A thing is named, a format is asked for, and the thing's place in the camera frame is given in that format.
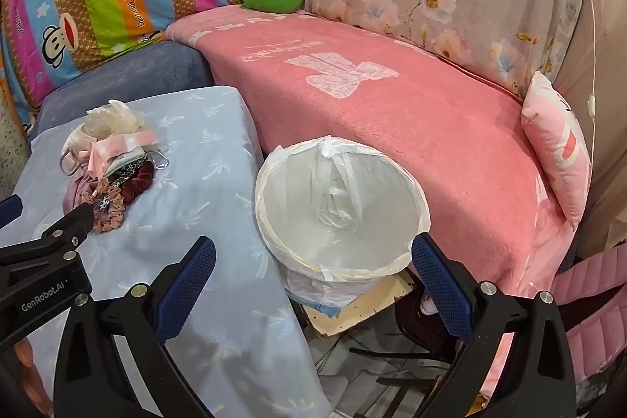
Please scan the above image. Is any white plastic bag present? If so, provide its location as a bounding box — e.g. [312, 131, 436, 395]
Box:
[254, 135, 432, 308]

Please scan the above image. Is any dark red scrunchie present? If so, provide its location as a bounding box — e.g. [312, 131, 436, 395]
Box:
[120, 166, 158, 206]

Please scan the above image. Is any person's left hand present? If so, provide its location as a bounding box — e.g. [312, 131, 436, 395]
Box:
[12, 340, 56, 414]

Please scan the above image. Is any pink puffer jacket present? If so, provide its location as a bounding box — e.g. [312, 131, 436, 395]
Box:
[553, 244, 627, 384]

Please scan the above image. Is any light blue pillow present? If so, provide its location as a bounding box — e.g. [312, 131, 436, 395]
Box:
[0, 85, 334, 418]

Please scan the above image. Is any blue-grey sofa armrest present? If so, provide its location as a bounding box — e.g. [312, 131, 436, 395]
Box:
[32, 41, 216, 139]

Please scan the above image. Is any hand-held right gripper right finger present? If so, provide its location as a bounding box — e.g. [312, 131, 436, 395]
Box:
[410, 233, 571, 418]

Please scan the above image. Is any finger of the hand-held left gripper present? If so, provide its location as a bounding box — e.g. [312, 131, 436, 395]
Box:
[0, 204, 95, 269]
[0, 195, 24, 229]

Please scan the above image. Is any wooden board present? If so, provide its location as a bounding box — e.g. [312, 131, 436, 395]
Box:
[299, 273, 417, 340]

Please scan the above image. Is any pink cloth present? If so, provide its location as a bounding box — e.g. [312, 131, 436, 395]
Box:
[63, 176, 106, 233]

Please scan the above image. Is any dark brown stool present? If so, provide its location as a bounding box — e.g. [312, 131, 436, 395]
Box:
[392, 268, 464, 362]

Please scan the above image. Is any pink fleece blanket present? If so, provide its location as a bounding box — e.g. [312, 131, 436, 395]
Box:
[164, 9, 579, 399]

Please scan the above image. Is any pink printed pillow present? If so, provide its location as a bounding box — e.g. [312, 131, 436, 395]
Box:
[520, 71, 593, 230]

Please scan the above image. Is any beige curtain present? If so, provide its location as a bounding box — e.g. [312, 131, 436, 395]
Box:
[553, 0, 627, 252]

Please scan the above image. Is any black white patterned cloth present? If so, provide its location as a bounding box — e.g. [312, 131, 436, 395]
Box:
[105, 151, 148, 179]

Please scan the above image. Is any white cable with switch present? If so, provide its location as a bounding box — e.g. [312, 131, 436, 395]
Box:
[571, 0, 598, 115]

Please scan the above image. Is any translucent plastic glove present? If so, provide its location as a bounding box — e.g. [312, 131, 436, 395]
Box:
[81, 100, 148, 139]

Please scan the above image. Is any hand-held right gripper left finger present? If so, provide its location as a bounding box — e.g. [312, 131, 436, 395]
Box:
[53, 237, 216, 418]

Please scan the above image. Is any white face mask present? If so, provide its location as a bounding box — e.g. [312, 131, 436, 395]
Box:
[60, 131, 99, 176]

